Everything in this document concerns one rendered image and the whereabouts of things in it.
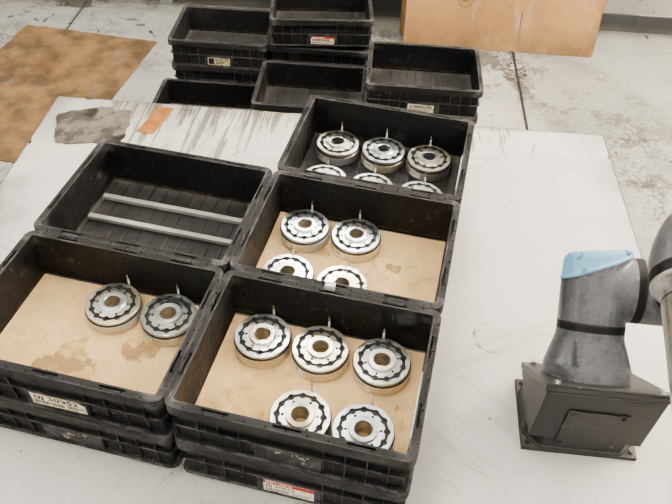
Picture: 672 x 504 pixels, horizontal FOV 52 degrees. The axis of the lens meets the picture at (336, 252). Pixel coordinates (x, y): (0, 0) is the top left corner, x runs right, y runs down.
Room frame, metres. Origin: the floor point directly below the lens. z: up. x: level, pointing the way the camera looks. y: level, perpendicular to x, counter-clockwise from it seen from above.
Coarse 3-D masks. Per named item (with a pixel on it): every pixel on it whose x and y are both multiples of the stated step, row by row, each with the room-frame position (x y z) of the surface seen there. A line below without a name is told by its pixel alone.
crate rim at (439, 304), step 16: (272, 176) 1.13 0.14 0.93; (288, 176) 1.13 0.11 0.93; (304, 176) 1.13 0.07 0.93; (384, 192) 1.09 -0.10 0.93; (400, 192) 1.09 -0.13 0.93; (256, 208) 1.03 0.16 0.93; (256, 224) 0.98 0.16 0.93; (240, 240) 0.93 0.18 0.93; (448, 240) 0.96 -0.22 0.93; (240, 256) 0.89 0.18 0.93; (448, 256) 0.91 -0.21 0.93; (256, 272) 0.85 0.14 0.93; (272, 272) 0.86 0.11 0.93; (448, 272) 0.87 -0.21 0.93; (336, 288) 0.82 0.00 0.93; (352, 288) 0.82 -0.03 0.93; (416, 304) 0.79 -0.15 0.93; (432, 304) 0.79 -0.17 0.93
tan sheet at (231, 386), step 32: (224, 352) 0.74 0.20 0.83; (320, 352) 0.75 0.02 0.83; (352, 352) 0.76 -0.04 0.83; (416, 352) 0.76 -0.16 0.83; (224, 384) 0.68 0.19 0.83; (256, 384) 0.68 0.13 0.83; (288, 384) 0.68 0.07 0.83; (320, 384) 0.68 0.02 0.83; (352, 384) 0.69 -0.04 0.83; (416, 384) 0.69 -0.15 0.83; (256, 416) 0.62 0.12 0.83
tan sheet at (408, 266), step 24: (384, 240) 1.05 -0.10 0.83; (408, 240) 1.06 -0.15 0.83; (432, 240) 1.06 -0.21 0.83; (264, 264) 0.97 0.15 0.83; (312, 264) 0.97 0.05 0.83; (336, 264) 0.98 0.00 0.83; (360, 264) 0.98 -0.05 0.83; (384, 264) 0.98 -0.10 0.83; (408, 264) 0.98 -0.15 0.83; (432, 264) 0.99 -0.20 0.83; (384, 288) 0.92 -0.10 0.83; (408, 288) 0.92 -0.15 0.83; (432, 288) 0.92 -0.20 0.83
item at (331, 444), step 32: (224, 288) 0.81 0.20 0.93; (288, 288) 0.82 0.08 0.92; (320, 288) 0.82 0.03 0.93; (192, 352) 0.67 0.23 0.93; (192, 416) 0.56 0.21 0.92; (224, 416) 0.55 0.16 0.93; (416, 416) 0.57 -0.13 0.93; (320, 448) 0.52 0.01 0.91; (352, 448) 0.51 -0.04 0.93; (384, 448) 0.51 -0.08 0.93; (416, 448) 0.51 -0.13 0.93
